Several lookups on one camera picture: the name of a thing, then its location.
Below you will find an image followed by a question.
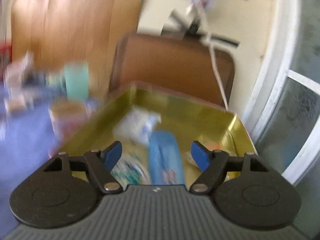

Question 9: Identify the light blue plastic case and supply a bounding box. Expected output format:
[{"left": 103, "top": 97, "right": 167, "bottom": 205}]
[{"left": 148, "top": 131, "right": 185, "bottom": 185}]

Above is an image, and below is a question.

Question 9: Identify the white blue wipes pack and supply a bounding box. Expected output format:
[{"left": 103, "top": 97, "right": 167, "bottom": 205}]
[{"left": 113, "top": 106, "right": 162, "bottom": 146}]

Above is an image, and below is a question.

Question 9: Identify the red white food can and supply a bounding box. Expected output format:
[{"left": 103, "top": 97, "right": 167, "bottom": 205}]
[{"left": 49, "top": 100, "right": 88, "bottom": 141}]

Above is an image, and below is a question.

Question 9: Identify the pink macaron biscuit tin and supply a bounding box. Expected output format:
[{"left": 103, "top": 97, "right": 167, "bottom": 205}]
[{"left": 56, "top": 83, "right": 256, "bottom": 187}]

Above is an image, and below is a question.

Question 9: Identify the blue patterned tablecloth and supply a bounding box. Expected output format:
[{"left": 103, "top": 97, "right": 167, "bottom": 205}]
[{"left": 1, "top": 86, "right": 63, "bottom": 238}]

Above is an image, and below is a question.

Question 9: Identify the white framed glass door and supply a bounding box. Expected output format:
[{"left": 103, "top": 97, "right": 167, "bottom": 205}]
[{"left": 244, "top": 0, "right": 319, "bottom": 184}]

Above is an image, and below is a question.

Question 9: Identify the mint green plastic mug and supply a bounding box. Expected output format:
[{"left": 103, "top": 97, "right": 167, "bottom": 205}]
[{"left": 48, "top": 62, "right": 90, "bottom": 102}]

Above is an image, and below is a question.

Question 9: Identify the brown woven chair back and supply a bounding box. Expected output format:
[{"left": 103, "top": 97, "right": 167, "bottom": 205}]
[{"left": 109, "top": 34, "right": 235, "bottom": 106}]

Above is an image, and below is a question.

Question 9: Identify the wood-pattern vinyl sheet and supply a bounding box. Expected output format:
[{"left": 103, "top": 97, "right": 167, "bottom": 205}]
[{"left": 11, "top": 0, "right": 142, "bottom": 97}]

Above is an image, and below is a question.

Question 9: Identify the white power cable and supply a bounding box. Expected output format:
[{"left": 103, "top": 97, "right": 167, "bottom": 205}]
[{"left": 197, "top": 2, "right": 230, "bottom": 111}]

